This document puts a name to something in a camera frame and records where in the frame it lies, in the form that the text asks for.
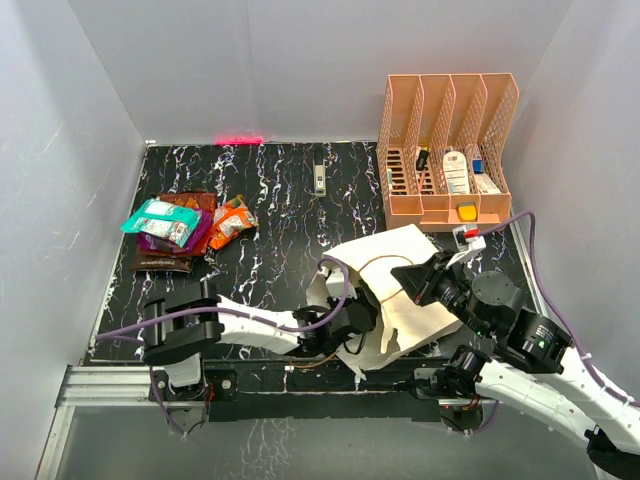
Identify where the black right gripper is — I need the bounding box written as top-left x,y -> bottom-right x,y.
390,248 -> 491,338

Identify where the beige paper bag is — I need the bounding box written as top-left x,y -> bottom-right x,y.
323,225 -> 462,380

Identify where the orange snack packet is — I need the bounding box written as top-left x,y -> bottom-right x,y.
209,194 -> 259,251

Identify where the brown sea salt packet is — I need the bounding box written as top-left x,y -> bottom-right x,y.
129,255 -> 194,273

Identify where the red snack packet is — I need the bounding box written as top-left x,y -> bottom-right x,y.
144,190 -> 219,257

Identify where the green teal snack packet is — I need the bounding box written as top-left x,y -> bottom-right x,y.
120,198 -> 201,247

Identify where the purple snack packet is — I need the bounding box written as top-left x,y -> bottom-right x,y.
136,209 -> 213,254

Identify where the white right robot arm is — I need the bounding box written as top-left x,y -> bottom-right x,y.
391,252 -> 639,479

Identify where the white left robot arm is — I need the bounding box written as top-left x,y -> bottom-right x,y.
141,281 -> 377,399

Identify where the yellow object in organizer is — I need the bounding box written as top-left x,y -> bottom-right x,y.
456,203 -> 478,222

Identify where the small white blue box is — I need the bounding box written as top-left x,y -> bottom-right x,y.
472,158 -> 501,195

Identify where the black yellow highlighter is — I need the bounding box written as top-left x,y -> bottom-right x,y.
415,147 -> 430,171

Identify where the white lotion tube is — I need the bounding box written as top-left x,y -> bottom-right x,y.
442,150 -> 471,195

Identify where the peach plastic desk organizer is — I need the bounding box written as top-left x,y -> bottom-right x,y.
376,73 -> 519,232

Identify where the grey black stapler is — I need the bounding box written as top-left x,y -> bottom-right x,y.
313,150 -> 326,198

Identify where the pink tape strip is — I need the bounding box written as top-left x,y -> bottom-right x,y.
214,135 -> 264,146

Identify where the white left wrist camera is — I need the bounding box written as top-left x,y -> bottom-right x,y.
320,263 -> 357,301

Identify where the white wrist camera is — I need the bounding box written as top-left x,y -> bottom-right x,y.
446,224 -> 486,269
320,263 -> 357,301

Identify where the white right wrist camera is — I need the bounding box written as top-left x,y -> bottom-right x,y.
446,224 -> 486,269

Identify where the black front mounting rail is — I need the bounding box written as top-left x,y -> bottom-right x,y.
147,357 -> 497,431

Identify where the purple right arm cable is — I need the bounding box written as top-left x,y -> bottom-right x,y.
477,209 -> 640,406

